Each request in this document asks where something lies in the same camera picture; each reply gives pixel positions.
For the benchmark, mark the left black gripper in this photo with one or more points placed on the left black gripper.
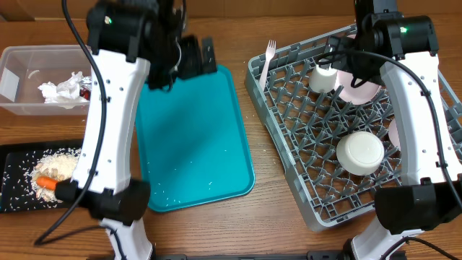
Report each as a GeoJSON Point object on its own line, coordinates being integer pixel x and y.
{"type": "Point", "coordinates": [192, 66]}

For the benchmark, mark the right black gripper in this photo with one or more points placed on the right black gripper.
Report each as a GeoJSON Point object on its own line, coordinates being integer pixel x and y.
{"type": "Point", "coordinates": [339, 60]}

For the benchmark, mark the white paper cup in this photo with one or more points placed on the white paper cup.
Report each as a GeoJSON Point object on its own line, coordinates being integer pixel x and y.
{"type": "Point", "coordinates": [322, 80]}

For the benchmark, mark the white plastic fork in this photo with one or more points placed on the white plastic fork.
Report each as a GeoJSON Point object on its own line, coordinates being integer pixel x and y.
{"type": "Point", "coordinates": [269, 54]}

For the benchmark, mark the pink bowl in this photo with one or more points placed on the pink bowl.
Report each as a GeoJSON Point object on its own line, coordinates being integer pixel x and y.
{"type": "Point", "coordinates": [393, 134]}

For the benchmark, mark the white bowl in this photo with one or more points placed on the white bowl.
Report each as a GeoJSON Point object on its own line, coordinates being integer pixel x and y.
{"type": "Point", "coordinates": [360, 153]}

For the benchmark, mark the red snack wrapper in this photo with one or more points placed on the red snack wrapper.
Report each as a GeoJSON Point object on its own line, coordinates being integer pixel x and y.
{"type": "Point", "coordinates": [85, 87]}

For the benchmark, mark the torn white tissue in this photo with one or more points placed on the torn white tissue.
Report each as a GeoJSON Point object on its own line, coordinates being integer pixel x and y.
{"type": "Point", "coordinates": [48, 91]}

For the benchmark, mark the orange carrot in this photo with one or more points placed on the orange carrot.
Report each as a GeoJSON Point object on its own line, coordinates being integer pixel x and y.
{"type": "Point", "coordinates": [47, 183]}

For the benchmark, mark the rice and peanut shells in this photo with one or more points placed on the rice and peanut shells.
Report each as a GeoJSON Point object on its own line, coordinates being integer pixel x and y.
{"type": "Point", "coordinates": [59, 167]}

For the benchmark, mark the large pink plate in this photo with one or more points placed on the large pink plate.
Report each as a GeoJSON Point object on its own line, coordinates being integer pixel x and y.
{"type": "Point", "coordinates": [357, 96]}

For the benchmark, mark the white napkin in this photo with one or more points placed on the white napkin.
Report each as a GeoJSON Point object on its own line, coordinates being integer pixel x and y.
{"type": "Point", "coordinates": [69, 91]}

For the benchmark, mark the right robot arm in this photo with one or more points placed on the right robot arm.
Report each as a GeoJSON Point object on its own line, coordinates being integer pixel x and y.
{"type": "Point", "coordinates": [400, 53]}

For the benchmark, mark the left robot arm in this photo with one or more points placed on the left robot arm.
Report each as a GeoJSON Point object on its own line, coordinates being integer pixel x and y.
{"type": "Point", "coordinates": [130, 45]}

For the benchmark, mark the grey dishwasher rack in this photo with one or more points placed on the grey dishwasher rack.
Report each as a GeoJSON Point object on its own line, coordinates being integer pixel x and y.
{"type": "Point", "coordinates": [306, 127]}

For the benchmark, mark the black waste tray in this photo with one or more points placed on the black waste tray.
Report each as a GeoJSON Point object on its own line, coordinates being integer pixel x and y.
{"type": "Point", "coordinates": [17, 163]}

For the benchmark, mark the teal plastic serving tray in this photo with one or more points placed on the teal plastic serving tray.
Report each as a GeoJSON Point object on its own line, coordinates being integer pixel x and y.
{"type": "Point", "coordinates": [193, 147]}

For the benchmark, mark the clear plastic bin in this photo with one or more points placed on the clear plastic bin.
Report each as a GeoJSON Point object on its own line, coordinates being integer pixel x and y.
{"type": "Point", "coordinates": [25, 68]}

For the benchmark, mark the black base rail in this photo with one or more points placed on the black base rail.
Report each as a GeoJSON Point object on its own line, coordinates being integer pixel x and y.
{"type": "Point", "coordinates": [310, 255]}

